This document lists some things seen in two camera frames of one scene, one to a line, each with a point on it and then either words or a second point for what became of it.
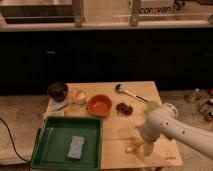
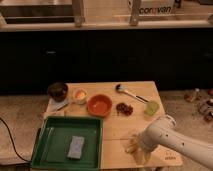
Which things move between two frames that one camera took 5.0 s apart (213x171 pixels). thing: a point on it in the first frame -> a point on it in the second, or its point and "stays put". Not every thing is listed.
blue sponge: (76, 147) stays put
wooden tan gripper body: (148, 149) -> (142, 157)
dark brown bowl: (57, 91) stays put
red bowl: (99, 105) stays put
